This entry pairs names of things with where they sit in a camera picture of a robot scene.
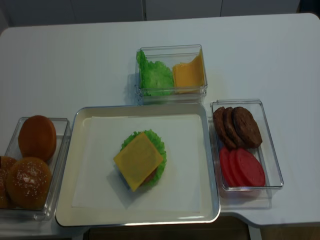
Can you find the sesame bun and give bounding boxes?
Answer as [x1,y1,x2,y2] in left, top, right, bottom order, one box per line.
[0,156,17,209]
[5,157,52,210]

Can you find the green lettuce leaf on burger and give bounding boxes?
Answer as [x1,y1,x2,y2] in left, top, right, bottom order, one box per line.
[120,129,167,188]

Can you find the green lettuce leaves in box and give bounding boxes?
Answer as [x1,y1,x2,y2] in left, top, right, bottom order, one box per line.
[136,50,174,97]

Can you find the yellow cheese slice on burger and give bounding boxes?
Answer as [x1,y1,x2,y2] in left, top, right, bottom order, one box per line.
[113,132,163,192]

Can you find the clear lettuce and cheese box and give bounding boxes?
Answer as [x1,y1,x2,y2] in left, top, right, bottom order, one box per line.
[135,44,208,105]

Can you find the yellow cheese slices in box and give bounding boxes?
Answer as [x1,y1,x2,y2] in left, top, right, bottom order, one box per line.
[172,49,207,94]

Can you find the brown patty in burger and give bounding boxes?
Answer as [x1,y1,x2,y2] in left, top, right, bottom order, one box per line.
[141,168,158,186]

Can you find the white rectangular serving tray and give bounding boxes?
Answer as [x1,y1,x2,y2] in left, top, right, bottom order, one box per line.
[55,103,221,227]

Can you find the left brown meat patty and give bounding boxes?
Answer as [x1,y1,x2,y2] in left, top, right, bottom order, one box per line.
[213,106,237,150]

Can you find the brown meat patty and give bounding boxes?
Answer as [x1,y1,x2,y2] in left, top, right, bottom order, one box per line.
[213,106,237,150]
[231,106,263,149]
[223,107,246,148]

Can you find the middle brown meat patty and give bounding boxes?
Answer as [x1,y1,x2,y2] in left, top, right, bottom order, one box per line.
[223,107,246,148]

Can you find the right brown meat patty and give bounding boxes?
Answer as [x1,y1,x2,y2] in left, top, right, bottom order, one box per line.
[231,106,263,149]

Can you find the white paper sheet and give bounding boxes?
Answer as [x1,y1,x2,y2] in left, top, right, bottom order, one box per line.
[72,114,205,212]

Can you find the left red tomato slice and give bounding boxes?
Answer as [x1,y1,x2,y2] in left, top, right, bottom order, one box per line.
[219,146,236,187]

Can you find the red tomato slice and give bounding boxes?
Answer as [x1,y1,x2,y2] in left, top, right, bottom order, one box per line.
[219,146,236,187]
[229,149,246,187]
[235,148,266,187]

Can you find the middle red tomato slice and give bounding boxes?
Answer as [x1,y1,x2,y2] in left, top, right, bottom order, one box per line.
[229,149,246,187]

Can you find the clear patty and tomato box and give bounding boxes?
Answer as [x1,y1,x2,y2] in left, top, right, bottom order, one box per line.
[210,99,284,199]

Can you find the right red tomato slice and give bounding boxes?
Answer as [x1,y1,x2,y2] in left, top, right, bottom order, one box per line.
[235,148,266,187]

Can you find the plain brown bun bottom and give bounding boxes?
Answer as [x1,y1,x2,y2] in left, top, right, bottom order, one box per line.
[18,115,57,162]

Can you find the clear bun box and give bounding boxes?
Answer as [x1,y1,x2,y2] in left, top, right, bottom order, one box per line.
[0,118,71,221]

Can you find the sesame bun top at edge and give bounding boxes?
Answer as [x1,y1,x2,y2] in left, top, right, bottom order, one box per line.
[0,156,17,209]

